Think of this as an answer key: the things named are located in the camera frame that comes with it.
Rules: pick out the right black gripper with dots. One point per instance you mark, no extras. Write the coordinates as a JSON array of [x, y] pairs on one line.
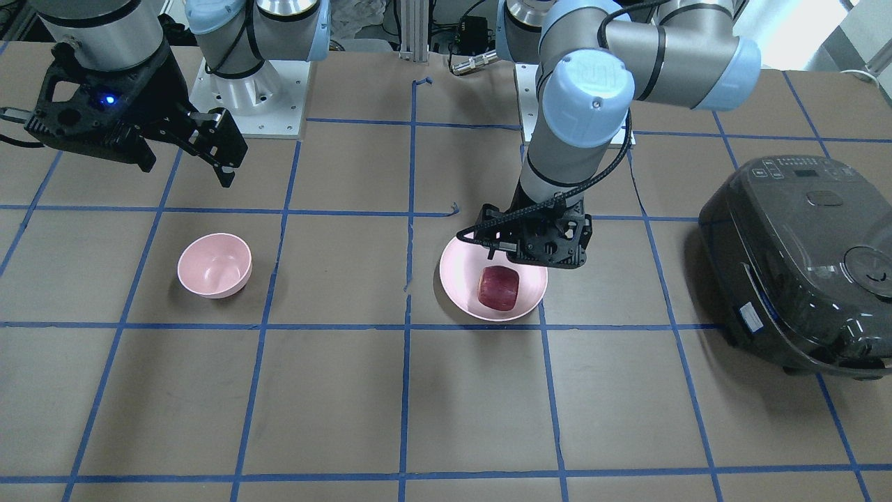
[[155, 82]]

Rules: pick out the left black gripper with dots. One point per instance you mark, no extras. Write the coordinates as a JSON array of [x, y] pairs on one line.
[[555, 240]]

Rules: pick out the red apple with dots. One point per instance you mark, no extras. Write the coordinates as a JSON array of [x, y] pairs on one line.
[[498, 288]]

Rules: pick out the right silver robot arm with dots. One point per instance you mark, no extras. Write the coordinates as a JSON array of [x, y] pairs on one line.
[[235, 37]]

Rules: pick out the pink plate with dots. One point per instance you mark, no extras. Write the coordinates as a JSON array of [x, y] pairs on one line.
[[460, 267]]

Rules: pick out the small pink bowl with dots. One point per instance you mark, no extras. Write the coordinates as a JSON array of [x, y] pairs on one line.
[[214, 266]]

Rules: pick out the dark grey rice cooker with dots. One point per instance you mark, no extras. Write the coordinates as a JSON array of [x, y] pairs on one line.
[[800, 245]]

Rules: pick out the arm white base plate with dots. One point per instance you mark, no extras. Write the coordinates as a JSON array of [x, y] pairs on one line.
[[269, 104], [523, 90]]

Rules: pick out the aluminium frame post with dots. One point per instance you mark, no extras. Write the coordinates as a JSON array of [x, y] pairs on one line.
[[414, 18]]

